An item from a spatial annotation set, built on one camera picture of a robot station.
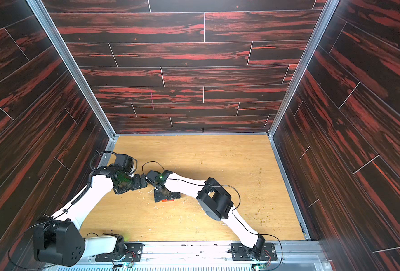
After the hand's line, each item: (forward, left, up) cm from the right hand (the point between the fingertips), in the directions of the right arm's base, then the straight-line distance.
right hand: (168, 195), depth 92 cm
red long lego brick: (-4, 0, +2) cm, 5 cm away
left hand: (0, +12, +11) cm, 16 cm away
